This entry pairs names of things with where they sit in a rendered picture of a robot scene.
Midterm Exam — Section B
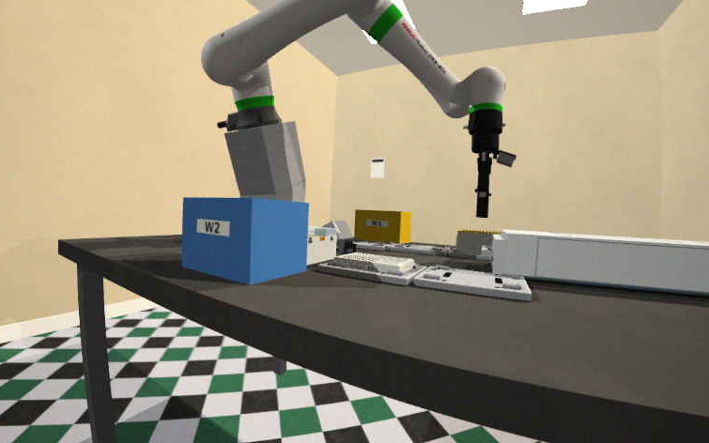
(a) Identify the yellow plate with grid of dark holes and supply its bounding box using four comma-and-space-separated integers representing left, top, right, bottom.
455, 230, 501, 254

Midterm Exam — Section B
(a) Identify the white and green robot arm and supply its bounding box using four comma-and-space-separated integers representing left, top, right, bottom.
201, 0, 506, 135

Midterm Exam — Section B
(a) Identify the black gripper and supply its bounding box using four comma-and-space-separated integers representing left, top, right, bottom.
471, 130, 500, 218

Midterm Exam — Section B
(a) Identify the yellow bin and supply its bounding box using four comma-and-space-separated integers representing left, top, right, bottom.
354, 209, 411, 244

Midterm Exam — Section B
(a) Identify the blue box labelled w2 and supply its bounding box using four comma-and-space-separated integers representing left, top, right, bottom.
182, 197, 309, 285

